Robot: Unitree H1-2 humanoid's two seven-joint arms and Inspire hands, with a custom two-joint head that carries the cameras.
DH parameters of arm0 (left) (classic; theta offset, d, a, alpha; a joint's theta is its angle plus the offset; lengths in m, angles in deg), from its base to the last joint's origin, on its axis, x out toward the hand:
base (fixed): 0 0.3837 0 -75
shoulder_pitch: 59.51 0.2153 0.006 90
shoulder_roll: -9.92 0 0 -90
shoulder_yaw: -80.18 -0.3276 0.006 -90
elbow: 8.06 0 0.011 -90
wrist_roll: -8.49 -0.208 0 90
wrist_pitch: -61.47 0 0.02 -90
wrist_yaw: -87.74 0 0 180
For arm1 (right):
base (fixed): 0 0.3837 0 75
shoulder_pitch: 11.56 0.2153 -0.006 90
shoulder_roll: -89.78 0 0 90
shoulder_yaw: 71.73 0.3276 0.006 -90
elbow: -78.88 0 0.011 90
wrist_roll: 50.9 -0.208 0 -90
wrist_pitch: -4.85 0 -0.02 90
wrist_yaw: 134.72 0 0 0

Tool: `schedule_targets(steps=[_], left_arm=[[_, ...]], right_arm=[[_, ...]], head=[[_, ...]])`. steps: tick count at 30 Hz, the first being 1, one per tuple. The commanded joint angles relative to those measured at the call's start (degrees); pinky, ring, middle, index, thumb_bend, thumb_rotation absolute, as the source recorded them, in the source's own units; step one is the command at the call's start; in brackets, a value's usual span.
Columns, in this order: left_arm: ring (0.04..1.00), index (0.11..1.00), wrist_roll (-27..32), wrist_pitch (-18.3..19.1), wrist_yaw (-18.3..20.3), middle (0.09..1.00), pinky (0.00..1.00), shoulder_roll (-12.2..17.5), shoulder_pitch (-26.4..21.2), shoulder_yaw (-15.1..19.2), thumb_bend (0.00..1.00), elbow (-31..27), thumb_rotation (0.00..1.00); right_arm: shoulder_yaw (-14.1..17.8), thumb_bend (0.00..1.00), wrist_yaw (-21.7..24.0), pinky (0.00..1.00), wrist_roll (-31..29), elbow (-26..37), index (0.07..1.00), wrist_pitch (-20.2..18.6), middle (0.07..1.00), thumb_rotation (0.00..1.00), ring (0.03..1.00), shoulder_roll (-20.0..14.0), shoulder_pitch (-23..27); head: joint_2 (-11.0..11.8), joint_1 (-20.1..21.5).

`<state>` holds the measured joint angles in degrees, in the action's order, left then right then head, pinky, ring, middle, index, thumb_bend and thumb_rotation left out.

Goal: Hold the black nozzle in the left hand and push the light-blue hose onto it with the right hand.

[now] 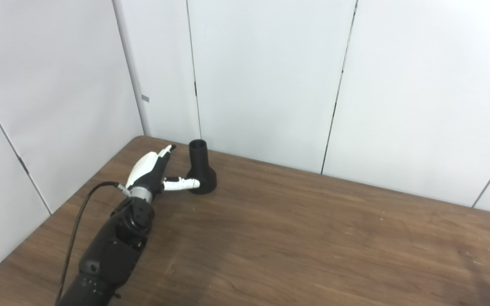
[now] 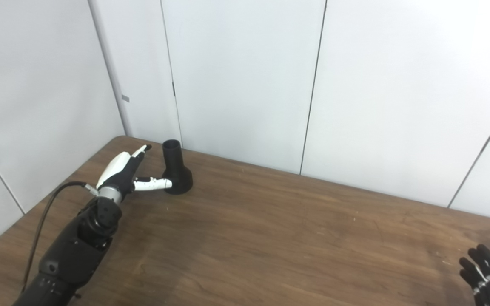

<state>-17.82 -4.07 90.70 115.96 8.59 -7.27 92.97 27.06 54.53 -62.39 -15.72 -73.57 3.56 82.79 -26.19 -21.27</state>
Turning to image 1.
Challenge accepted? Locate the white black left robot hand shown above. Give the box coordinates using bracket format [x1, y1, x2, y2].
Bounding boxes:
[125, 144, 201, 200]

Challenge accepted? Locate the black funnel-shaped nozzle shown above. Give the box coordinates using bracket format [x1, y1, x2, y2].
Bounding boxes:
[185, 139, 217, 195]

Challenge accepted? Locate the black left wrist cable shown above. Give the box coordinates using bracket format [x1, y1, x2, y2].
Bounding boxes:
[56, 181, 127, 303]

